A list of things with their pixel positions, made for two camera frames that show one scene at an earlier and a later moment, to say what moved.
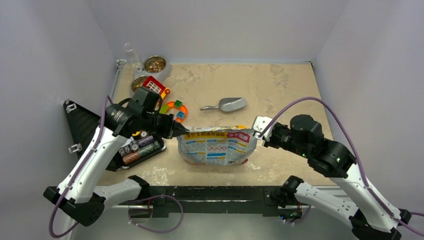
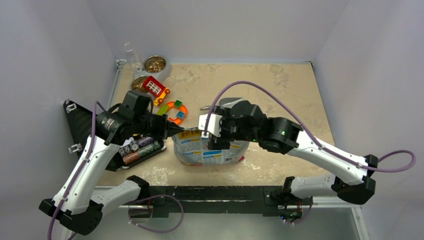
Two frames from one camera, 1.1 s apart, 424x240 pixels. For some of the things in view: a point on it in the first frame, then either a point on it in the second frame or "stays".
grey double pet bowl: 155,66 stays
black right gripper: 271,141 -> 221,142
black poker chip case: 83,124 stays
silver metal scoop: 229,104 stays
